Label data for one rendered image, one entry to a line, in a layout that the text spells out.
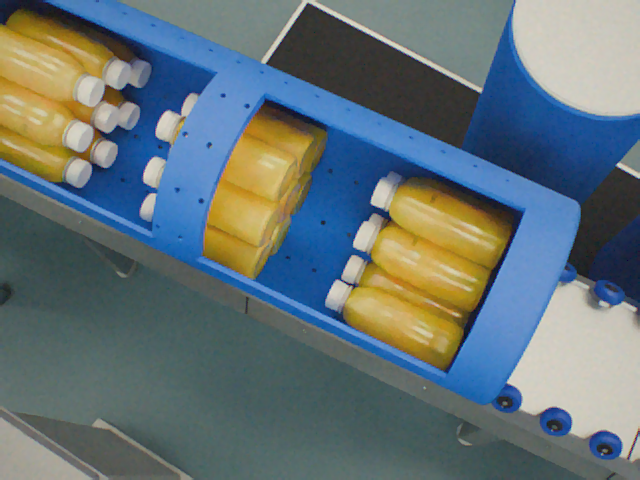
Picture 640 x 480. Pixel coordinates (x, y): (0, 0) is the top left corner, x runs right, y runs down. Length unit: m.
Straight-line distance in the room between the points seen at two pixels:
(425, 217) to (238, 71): 0.30
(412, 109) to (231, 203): 1.18
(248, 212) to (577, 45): 0.55
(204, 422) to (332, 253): 1.03
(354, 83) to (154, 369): 0.90
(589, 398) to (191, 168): 0.66
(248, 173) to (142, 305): 1.24
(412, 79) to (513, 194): 1.26
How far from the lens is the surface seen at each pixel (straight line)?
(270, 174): 1.04
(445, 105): 2.22
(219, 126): 1.01
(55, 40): 1.23
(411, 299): 1.15
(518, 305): 0.96
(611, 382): 1.29
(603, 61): 1.31
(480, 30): 2.50
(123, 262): 2.18
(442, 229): 1.08
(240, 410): 2.17
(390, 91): 2.22
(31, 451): 1.14
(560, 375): 1.27
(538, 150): 1.43
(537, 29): 1.31
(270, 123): 1.12
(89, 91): 1.15
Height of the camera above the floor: 2.15
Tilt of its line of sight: 75 degrees down
